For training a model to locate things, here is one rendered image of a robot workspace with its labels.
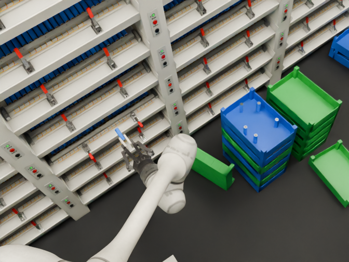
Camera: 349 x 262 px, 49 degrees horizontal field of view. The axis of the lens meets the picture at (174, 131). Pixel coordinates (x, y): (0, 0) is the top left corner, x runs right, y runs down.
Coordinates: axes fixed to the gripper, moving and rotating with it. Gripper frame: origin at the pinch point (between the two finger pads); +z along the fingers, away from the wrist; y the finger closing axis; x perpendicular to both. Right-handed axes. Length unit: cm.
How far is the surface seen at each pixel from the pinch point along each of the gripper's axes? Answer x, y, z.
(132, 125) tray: 8.6, -8.5, 15.9
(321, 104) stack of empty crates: 34, -92, -20
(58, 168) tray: 7.6, 30.6, 17.9
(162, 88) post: -3.2, -28.1, 12.9
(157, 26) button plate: -37.6, -32.2, 5.0
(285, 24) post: 7, -104, 15
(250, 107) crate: 22, -61, -5
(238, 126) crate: 23, -50, -9
